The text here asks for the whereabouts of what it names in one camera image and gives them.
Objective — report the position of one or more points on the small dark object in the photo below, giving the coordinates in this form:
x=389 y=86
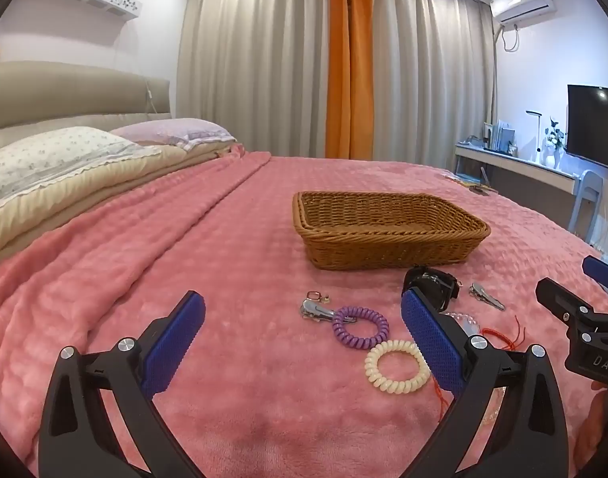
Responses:
x=482 y=190

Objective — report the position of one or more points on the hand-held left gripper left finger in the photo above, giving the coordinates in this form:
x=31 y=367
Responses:
x=177 y=338

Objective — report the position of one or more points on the beige padded headboard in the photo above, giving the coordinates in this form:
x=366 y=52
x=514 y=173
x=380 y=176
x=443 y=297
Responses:
x=60 y=89

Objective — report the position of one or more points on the white air conditioner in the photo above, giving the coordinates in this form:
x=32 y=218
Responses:
x=523 y=2

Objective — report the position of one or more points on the silver hair clip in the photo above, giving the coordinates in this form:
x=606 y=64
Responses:
x=483 y=293

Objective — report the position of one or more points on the white flower vase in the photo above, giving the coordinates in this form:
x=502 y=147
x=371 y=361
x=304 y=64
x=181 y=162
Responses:
x=553 y=134

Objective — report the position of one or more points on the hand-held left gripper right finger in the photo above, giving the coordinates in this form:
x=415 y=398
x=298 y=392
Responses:
x=428 y=338

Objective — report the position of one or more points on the person's right hand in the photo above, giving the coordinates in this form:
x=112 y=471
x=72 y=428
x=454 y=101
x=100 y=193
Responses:
x=603 y=411

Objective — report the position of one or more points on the pink fleece blanket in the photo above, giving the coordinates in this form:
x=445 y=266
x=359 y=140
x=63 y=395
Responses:
x=234 y=259

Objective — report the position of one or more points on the grey curtain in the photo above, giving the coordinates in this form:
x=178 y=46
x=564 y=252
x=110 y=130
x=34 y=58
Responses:
x=433 y=74
x=254 y=59

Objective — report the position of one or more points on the white desk lamp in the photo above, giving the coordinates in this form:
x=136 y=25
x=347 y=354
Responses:
x=539 y=134

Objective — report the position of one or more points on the clear plastic packet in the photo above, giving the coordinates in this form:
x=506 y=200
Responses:
x=453 y=177

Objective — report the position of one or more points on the white floral pillow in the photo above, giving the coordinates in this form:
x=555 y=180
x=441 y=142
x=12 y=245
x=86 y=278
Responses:
x=50 y=154

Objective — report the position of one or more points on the pale blue chair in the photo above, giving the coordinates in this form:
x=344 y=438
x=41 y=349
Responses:
x=590 y=184

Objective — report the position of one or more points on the beige folded quilt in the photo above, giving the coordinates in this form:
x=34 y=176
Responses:
x=134 y=169

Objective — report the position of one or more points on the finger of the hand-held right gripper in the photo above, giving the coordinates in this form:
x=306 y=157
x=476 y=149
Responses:
x=603 y=271
x=558 y=298

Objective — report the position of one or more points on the white grey desk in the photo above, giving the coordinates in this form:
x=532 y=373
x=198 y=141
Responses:
x=513 y=162

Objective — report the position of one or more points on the lilac pillow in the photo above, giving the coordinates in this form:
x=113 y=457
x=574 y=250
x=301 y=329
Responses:
x=174 y=129

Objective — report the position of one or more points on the black flat television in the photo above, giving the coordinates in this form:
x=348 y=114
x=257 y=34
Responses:
x=593 y=119

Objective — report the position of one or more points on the row of books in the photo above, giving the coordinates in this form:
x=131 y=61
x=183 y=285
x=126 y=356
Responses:
x=503 y=137

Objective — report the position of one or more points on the brown wicker basket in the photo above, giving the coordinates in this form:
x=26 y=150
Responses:
x=383 y=249

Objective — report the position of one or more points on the black wristwatch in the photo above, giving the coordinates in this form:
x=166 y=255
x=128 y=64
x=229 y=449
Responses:
x=433 y=281

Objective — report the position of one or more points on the orange curtain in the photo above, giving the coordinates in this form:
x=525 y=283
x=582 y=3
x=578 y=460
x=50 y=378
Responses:
x=341 y=69

